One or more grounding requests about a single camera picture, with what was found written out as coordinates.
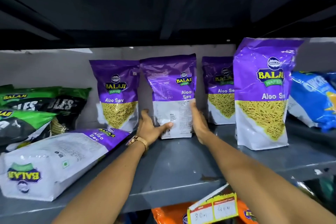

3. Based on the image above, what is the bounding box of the person's left hand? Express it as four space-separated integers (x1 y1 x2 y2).
130 109 174 151

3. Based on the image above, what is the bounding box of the person's right hand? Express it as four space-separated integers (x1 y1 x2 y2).
189 99 211 145

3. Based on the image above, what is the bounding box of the purple white snack packet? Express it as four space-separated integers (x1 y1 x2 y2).
202 56 236 125
233 37 305 151
140 53 197 140
89 59 140 133
0 128 131 202

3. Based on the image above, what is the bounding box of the person's right forearm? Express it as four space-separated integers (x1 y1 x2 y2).
197 134 336 224

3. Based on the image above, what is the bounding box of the person's left forearm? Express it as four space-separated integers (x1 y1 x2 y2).
52 141 149 224

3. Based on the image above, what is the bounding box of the gold wristwatch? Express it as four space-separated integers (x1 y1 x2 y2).
126 135 149 151

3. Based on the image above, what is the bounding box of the grey metal shelf board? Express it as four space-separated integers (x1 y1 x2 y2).
0 116 336 224
0 0 336 50

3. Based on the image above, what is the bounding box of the orange snack packet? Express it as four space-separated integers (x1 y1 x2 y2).
151 204 190 224
237 200 260 224

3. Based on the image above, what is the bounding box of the yellow white price tag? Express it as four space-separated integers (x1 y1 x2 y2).
187 201 214 224
212 193 239 221

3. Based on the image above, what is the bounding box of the green black snack packet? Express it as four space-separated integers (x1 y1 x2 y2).
0 110 58 152
39 87 92 135
0 84 62 113

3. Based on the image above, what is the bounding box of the blue snack packet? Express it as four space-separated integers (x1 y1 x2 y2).
287 71 336 133

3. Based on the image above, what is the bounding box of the dark green snack packet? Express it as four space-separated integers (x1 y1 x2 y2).
291 175 336 207

